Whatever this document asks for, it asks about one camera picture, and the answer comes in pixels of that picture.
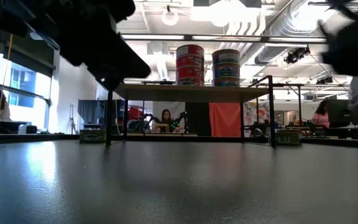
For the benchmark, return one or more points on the blue label seafood can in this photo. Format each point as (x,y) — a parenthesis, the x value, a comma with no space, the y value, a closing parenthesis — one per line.
(226,70)
(226,56)
(226,81)

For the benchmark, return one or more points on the green label gold lid can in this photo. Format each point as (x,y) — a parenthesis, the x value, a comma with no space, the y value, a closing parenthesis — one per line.
(287,137)
(92,136)

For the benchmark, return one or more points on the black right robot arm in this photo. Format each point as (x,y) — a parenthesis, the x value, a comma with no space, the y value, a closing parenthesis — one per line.
(356,46)

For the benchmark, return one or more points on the black background robot arm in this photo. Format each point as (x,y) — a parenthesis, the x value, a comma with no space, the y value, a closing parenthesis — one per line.
(148,122)
(180,120)

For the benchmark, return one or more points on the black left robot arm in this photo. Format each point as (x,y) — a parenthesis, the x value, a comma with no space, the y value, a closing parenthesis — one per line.
(73,25)

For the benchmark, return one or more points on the wooden shelf with black legs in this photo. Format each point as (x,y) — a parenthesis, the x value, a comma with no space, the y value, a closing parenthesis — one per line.
(182,93)

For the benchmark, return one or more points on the white hanging sheet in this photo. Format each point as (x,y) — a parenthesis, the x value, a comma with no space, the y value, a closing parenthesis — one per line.
(177,109)

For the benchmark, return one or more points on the black partition panel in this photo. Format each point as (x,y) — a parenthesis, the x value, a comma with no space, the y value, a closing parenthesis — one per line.
(197,119)

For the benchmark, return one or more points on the small wooden box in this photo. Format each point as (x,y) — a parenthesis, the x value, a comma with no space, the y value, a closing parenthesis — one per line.
(163,128)

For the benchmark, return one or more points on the red fabric item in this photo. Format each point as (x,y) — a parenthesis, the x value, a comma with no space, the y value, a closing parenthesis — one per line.
(135,113)

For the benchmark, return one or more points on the orange cloth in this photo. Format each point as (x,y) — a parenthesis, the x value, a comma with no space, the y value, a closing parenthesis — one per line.
(225,119)

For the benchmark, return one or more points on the black table mat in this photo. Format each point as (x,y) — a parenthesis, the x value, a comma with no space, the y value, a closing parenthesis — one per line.
(179,186)

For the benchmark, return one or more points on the grey curtain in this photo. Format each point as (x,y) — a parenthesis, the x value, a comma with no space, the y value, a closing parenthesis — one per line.
(89,112)

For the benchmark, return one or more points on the thin tripod stand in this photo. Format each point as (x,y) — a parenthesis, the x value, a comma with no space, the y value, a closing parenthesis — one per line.
(72,124)

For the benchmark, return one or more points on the black ceiling spotlight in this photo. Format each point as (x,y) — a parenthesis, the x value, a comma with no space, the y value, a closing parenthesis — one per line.
(296,55)
(324,80)

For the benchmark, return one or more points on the black window blind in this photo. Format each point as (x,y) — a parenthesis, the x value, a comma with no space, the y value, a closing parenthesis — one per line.
(39,62)

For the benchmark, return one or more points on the black background monitor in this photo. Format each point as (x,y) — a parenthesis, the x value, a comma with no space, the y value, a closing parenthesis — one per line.
(339,113)

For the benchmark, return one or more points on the colourful wall poster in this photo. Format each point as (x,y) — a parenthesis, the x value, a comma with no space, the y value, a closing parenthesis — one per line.
(258,113)

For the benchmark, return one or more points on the silver ventilation duct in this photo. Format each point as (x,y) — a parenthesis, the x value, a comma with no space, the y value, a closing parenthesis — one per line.
(291,21)

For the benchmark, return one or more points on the black aluminium table frame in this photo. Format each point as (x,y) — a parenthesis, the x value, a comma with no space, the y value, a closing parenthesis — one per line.
(17,137)

